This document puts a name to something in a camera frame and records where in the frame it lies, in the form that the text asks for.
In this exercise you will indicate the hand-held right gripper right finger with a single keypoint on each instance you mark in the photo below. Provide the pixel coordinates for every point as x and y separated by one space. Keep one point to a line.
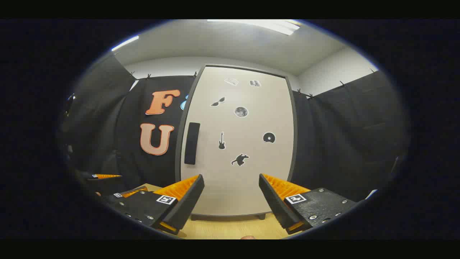
275 201

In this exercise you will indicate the black backdrop cloth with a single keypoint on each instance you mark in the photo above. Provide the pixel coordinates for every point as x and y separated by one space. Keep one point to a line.
341 144

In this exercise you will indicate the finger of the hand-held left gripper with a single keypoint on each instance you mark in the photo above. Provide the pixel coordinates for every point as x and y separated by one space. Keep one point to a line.
129 192
104 179

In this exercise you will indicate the grey cabinet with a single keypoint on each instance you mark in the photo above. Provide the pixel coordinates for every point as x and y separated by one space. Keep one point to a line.
230 216

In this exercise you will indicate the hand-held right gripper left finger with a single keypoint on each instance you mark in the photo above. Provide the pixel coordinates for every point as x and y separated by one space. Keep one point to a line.
187 205

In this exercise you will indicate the white cabinet door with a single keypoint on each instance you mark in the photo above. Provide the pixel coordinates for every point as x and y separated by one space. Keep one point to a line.
251 180

